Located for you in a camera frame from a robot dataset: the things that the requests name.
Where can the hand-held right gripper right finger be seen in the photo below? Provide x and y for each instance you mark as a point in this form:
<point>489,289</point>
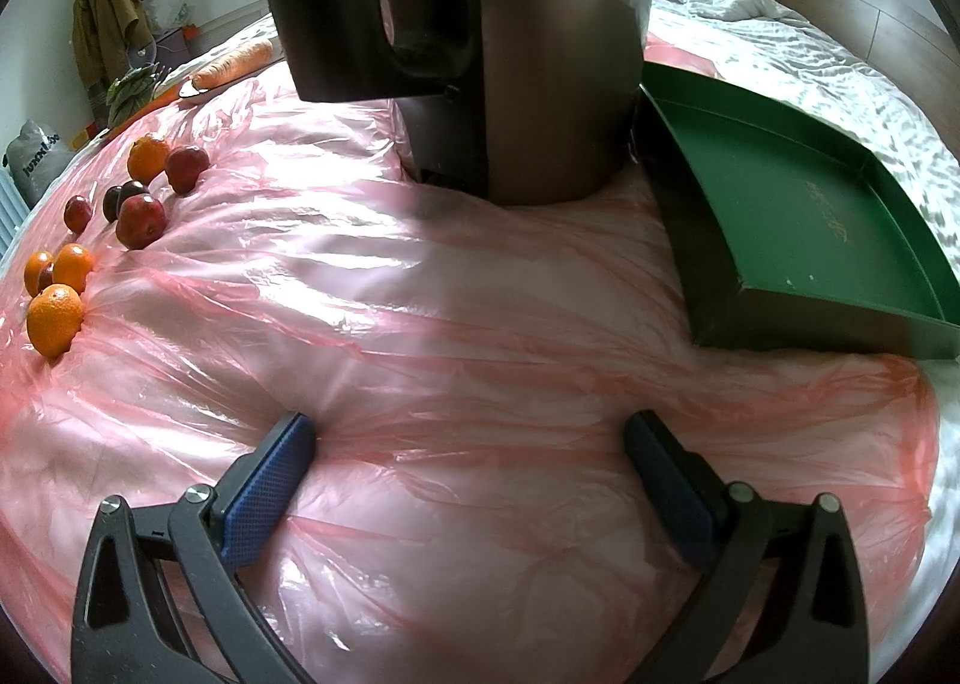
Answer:
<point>679,496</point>

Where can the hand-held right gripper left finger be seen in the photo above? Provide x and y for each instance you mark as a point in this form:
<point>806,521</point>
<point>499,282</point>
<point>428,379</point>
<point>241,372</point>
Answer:
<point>266,481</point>

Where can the large orange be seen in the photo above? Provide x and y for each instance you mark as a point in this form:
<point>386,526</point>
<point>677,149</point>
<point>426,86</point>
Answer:
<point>54,322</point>

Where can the small dark red plum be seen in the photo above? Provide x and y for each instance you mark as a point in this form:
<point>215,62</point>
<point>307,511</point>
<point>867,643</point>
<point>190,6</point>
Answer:
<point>47,277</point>

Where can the green tray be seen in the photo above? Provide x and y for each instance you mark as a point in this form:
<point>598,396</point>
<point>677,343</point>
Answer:
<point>810,219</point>

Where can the small orange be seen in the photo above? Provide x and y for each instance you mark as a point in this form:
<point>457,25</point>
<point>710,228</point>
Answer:
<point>34,271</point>

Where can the dark purple plum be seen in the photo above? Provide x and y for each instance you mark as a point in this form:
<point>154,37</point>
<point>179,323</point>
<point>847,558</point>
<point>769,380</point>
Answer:
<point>135,189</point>
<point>111,204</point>

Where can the small red apple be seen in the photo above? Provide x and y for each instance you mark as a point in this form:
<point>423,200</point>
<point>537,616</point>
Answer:
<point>77,215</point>

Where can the pink plastic sheet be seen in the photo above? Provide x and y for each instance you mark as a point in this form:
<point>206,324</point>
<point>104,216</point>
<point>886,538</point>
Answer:
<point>450,354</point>

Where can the light blue slatted chair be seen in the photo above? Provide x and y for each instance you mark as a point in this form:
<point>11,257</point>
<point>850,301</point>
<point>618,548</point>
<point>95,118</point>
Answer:
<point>7,211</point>

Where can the white printed bag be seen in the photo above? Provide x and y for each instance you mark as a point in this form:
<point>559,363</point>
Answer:
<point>34,163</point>

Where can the leafy green vegetable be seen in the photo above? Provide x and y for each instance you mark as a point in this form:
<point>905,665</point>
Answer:
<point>131,95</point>

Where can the carrot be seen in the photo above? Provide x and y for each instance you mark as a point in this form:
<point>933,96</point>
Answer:
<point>232,64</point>

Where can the white quilt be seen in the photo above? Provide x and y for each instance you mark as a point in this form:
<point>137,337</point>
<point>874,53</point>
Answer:
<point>795,61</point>

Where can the hanging olive coat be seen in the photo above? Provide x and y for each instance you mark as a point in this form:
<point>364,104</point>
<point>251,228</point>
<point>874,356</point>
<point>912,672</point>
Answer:
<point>105,16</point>

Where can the crumpled white blanket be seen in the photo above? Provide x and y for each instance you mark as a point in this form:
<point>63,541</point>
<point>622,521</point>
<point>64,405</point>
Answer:
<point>720,1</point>

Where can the wooden headboard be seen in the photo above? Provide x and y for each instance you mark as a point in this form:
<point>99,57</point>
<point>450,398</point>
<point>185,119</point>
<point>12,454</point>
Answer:
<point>862,9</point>

